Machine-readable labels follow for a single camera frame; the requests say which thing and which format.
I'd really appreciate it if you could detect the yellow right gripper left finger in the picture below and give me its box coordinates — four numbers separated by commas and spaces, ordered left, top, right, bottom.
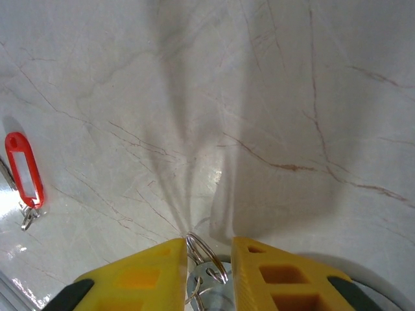
73, 238, 189, 311

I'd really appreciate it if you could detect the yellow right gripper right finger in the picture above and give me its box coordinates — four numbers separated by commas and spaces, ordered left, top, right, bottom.
231, 236, 351, 311

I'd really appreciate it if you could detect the large silver keyring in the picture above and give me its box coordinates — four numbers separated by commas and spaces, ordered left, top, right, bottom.
186, 231, 228, 284

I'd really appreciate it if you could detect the small silver split ring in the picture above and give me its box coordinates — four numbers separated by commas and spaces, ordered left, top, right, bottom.
19, 202, 42, 231

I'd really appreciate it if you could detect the red plastic key tag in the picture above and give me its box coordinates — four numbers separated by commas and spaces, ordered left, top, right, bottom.
5, 132, 45, 208

